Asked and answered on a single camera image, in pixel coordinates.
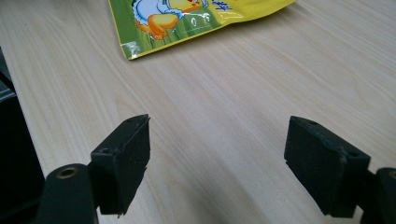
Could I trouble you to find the yellow green snack bag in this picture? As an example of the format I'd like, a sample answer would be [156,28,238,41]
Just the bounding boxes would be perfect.
[107,0,298,61]

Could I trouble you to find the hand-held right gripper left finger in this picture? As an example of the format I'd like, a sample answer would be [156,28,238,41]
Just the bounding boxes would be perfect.
[90,113,151,217]

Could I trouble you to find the dark cloth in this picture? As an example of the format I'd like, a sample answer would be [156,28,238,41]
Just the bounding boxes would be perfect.
[0,47,47,216]

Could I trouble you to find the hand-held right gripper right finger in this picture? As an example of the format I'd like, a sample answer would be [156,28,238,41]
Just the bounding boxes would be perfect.
[283,115,372,218]

